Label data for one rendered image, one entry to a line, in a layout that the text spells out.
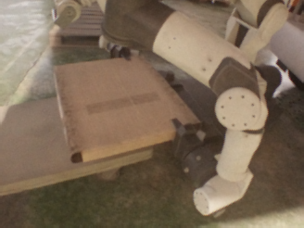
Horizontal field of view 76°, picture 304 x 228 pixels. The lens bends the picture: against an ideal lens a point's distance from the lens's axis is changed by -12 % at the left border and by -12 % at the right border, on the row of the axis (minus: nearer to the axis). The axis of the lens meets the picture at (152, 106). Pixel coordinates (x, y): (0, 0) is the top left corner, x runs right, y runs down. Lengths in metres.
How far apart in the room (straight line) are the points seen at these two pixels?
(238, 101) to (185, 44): 0.13
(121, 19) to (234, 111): 0.26
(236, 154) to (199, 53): 0.21
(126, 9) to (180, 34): 0.11
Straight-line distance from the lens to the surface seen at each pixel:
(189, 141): 0.60
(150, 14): 0.40
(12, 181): 0.73
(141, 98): 0.74
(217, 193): 0.54
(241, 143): 0.44
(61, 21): 0.62
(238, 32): 0.99
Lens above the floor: 0.77
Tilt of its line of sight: 38 degrees down
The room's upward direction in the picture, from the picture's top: 9 degrees clockwise
